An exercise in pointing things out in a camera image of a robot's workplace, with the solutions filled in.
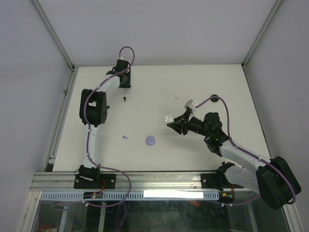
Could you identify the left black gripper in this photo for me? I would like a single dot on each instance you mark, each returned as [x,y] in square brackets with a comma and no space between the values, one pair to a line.
[128,84]

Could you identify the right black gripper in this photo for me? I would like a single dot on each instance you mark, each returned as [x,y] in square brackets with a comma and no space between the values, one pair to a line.
[178,125]

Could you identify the white earbud case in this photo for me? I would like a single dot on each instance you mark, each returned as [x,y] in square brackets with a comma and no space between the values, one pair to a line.
[169,118]

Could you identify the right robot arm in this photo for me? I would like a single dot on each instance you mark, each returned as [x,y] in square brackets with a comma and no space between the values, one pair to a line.
[272,179]

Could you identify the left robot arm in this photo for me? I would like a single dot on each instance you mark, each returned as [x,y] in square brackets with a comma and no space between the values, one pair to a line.
[93,108]

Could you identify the purple earbud case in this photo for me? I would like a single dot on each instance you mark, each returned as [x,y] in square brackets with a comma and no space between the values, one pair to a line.
[150,140]

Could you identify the black earbud case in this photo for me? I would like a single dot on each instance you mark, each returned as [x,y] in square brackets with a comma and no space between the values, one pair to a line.
[214,98]

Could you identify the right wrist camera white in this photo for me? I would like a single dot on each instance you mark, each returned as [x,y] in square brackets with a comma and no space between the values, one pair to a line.
[191,105]

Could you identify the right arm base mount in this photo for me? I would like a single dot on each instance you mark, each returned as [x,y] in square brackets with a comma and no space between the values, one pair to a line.
[214,180]

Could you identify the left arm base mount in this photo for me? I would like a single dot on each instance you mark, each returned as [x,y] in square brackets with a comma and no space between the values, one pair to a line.
[93,178]

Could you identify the aluminium front rail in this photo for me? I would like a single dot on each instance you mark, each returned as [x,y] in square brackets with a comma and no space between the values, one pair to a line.
[137,181]

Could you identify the slotted cable duct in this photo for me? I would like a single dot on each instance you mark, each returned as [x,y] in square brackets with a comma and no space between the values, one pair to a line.
[155,195]

